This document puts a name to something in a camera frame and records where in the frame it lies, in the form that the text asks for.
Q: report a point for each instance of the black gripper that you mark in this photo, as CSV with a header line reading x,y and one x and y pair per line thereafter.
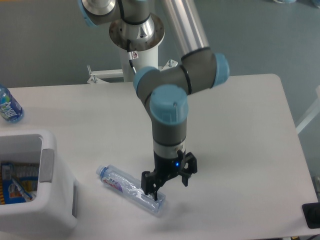
x,y
165,169

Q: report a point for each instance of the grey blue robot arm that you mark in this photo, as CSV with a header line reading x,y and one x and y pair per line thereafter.
x,y
163,93

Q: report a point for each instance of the white trash can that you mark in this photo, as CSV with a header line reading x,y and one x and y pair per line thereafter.
x,y
38,192

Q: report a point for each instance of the crushed clear plastic bottle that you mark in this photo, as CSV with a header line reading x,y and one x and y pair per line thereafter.
x,y
130,188

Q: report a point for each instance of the black device at table edge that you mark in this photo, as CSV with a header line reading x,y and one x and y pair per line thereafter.
x,y
311,213

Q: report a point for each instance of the blue snack wrapper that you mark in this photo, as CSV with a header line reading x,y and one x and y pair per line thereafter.
x,y
18,182

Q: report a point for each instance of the blue labelled drink bottle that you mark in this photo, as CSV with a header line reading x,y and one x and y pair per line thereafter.
x,y
10,110

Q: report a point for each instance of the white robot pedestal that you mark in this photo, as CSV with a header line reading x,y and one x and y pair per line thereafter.
x,y
138,48

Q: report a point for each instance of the white frame at right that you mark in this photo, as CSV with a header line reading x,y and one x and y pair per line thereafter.
x,y
309,114

